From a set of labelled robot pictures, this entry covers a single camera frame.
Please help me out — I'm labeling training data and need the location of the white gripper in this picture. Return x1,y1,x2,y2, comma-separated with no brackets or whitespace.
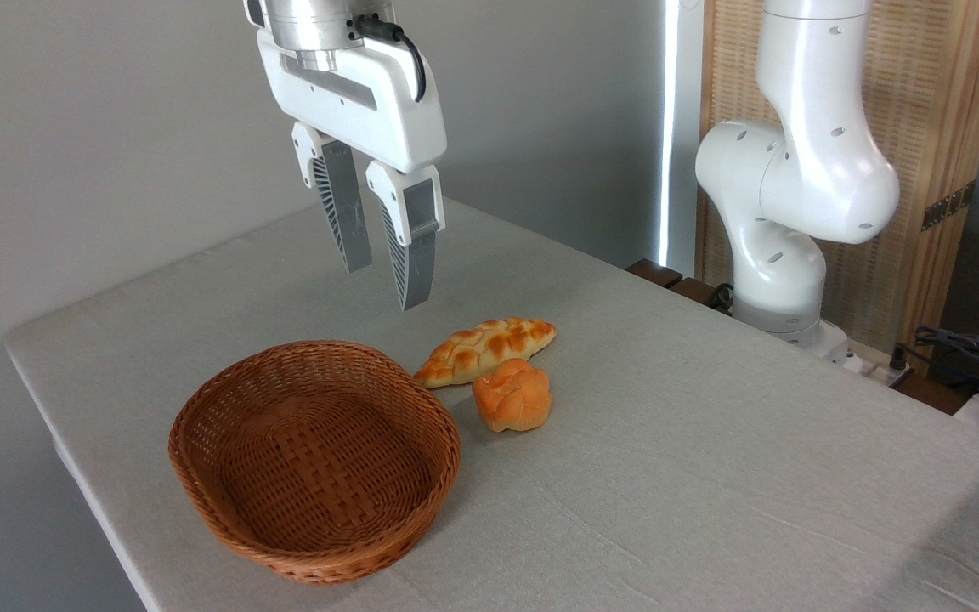
256,29,449,312

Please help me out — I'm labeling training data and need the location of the round orange bread roll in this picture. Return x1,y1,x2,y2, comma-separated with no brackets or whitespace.
472,358,554,434

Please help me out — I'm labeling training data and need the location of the long braided bread loaf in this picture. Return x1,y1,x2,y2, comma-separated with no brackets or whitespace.
414,317,557,390

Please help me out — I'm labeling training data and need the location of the brown woven wicker basket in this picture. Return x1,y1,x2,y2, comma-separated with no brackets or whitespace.
168,340,462,586

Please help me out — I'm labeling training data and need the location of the dark brown wooden board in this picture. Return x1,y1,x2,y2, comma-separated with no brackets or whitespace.
625,258,734,312

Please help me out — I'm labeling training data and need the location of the light grey tablecloth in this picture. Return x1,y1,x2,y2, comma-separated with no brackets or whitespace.
3,196,979,612

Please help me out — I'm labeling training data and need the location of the white power strip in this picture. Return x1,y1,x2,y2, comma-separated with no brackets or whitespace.
826,338,917,388

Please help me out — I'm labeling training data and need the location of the brass screen hinge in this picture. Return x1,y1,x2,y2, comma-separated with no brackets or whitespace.
920,179,977,233

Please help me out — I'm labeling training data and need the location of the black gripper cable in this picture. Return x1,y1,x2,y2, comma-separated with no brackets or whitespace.
352,14,428,104

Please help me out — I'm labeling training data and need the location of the black cable bundle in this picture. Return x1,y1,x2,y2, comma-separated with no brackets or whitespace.
887,326,979,402

